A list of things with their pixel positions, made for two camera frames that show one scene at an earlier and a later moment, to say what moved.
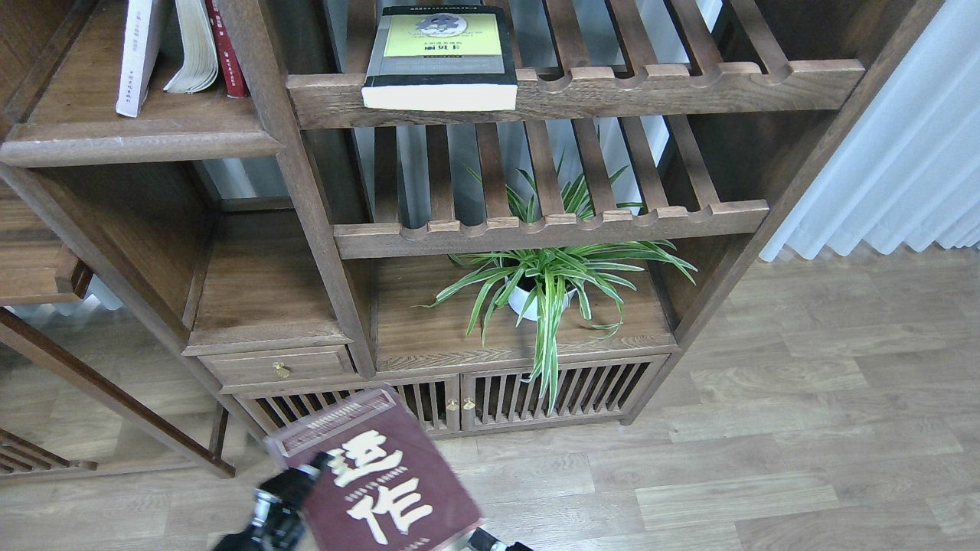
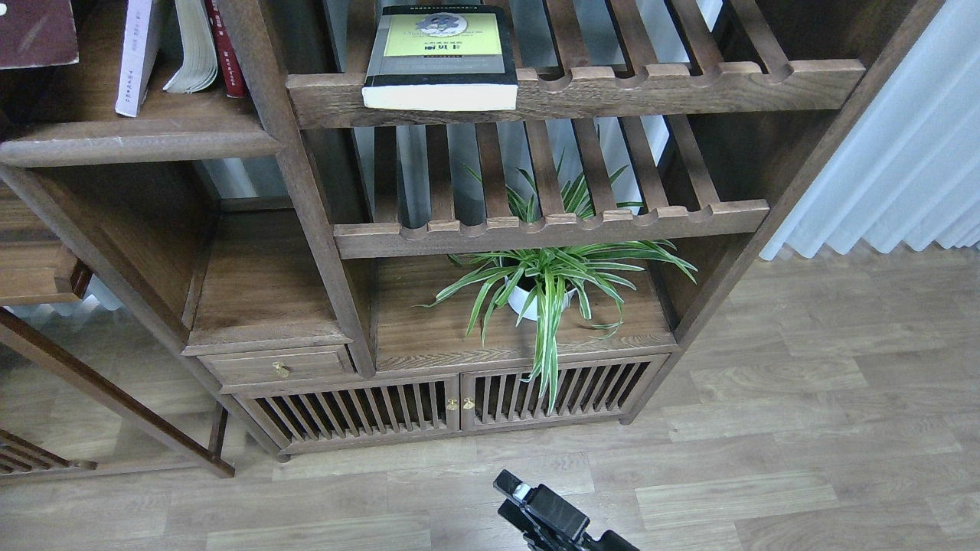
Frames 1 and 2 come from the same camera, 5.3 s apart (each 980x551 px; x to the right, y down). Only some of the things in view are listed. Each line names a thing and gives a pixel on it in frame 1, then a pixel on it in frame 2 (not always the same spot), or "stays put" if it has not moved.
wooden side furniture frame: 21,454 stays put
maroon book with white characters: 381,487 to 37,33
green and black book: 441,58 stays put
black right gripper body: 482,540 to 550,523
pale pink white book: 139,47 stays put
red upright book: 235,86 stays put
